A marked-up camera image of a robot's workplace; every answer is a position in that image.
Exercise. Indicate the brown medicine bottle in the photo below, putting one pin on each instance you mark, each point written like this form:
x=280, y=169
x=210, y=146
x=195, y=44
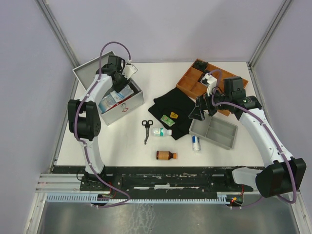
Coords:
x=165, y=155

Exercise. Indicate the grey plastic divided tray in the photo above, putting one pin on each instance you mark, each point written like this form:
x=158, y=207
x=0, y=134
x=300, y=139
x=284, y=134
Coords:
x=215, y=130

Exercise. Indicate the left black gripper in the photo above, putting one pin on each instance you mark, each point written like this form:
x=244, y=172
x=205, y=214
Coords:
x=118, y=88

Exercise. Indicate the light blue mask packet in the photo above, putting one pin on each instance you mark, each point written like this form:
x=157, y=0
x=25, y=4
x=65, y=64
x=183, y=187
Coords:
x=107, y=103

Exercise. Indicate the dark rolled item top compartment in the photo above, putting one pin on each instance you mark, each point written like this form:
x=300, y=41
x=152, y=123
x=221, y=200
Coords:
x=200, y=65

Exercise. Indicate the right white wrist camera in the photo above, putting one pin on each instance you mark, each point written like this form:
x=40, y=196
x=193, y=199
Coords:
x=210, y=82

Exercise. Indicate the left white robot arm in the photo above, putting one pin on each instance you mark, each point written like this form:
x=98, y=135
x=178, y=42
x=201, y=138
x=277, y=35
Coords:
x=84, y=115

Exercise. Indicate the clear bottle green label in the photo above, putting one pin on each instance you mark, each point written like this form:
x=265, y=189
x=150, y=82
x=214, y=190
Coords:
x=161, y=132

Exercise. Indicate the light blue cable duct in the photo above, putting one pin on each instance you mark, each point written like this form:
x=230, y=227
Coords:
x=95, y=198

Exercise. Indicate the blue white gauze packet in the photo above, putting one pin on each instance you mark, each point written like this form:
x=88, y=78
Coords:
x=123, y=94

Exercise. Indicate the grey metal first aid box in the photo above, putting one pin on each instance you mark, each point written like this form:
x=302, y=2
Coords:
x=86, y=74

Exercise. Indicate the white blue tube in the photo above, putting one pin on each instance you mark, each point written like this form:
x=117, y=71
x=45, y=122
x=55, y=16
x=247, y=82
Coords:
x=196, y=144

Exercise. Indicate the brown wooden compartment tray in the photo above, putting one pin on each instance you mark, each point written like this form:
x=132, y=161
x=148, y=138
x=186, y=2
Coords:
x=190, y=82

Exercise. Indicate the black folded cloth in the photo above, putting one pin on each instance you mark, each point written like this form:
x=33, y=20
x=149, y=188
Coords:
x=177, y=106

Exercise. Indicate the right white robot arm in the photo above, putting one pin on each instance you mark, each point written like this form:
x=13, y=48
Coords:
x=282, y=173

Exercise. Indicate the black handled scissors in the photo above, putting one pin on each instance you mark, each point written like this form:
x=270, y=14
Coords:
x=147, y=124

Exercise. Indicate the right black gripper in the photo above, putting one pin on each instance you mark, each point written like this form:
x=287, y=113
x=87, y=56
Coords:
x=197, y=112

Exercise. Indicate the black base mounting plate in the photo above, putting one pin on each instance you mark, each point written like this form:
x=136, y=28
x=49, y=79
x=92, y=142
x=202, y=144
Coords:
x=173, y=182

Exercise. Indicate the green small sachet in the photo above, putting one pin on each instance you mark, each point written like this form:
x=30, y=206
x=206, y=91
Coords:
x=165, y=119

